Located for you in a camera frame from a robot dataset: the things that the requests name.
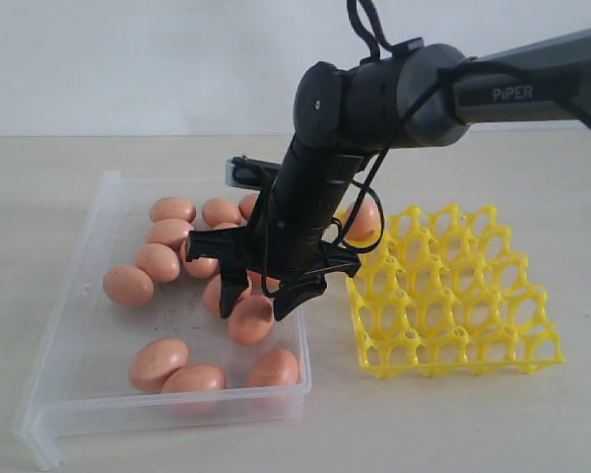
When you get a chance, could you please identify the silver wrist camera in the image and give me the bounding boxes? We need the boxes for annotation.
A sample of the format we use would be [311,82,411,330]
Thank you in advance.
[226,156,282,191]

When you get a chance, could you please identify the clear plastic tray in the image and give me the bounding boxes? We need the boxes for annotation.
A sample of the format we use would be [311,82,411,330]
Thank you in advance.
[13,171,311,471]

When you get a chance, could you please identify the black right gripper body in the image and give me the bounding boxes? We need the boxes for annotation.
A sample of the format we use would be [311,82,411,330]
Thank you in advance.
[184,186,361,286]

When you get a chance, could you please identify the yellow plastic egg tray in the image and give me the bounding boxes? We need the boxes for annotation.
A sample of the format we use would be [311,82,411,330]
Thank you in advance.
[346,203,564,378]

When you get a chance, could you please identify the black camera cable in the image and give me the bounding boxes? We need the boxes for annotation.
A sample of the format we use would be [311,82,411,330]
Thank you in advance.
[260,0,591,297]

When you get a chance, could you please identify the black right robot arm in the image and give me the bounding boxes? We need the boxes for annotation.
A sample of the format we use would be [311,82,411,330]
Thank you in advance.
[185,29,591,319]

